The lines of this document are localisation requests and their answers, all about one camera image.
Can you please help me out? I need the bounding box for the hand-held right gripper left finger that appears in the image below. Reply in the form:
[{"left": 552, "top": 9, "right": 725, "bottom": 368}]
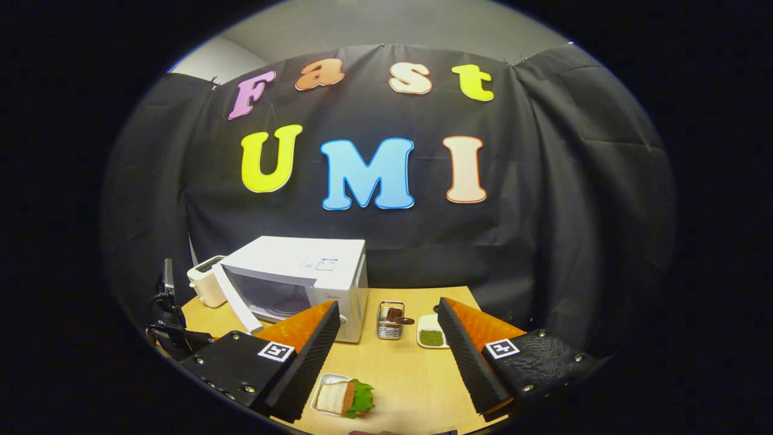
[{"left": 179, "top": 300, "right": 342, "bottom": 424}]

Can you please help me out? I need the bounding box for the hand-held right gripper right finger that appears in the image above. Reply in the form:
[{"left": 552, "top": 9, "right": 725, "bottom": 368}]
[{"left": 439, "top": 297, "right": 605, "bottom": 424}]

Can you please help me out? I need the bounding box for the sandwich with green lettuce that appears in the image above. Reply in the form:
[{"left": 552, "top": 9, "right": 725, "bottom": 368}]
[{"left": 316, "top": 379, "right": 375, "bottom": 419}]

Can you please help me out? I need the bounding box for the white microwave oven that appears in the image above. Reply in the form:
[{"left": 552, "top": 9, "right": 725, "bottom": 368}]
[{"left": 213, "top": 236, "right": 369, "bottom": 344}]

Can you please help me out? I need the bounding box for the white divided grain dish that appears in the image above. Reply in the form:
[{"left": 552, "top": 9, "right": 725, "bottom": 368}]
[{"left": 417, "top": 314, "right": 451, "bottom": 349}]

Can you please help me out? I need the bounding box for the white toaster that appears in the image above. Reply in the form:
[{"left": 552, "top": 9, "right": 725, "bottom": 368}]
[{"left": 187, "top": 255, "right": 227, "bottom": 308}]

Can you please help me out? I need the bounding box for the black backdrop cloth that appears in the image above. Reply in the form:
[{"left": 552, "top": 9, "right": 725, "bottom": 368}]
[{"left": 100, "top": 42, "right": 677, "bottom": 363}]

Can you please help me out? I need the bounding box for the metal wire basket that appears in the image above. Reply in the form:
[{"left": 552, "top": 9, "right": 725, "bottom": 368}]
[{"left": 377, "top": 301, "right": 406, "bottom": 340}]

